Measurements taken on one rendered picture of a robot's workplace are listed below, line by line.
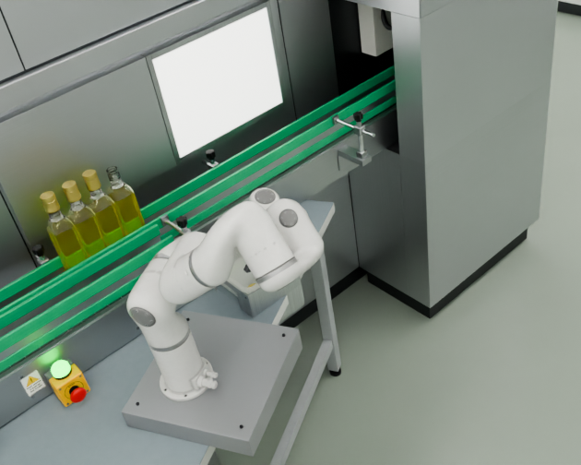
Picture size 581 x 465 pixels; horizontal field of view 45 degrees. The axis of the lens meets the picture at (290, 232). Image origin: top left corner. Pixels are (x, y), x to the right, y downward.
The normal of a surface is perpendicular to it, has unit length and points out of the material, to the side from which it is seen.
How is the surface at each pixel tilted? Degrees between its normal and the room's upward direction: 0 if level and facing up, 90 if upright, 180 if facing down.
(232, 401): 2
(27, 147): 90
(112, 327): 90
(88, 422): 0
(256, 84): 90
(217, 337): 2
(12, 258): 90
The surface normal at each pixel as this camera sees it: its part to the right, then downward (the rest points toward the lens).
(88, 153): 0.65, 0.39
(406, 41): -0.74, 0.49
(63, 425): -0.15, -0.78
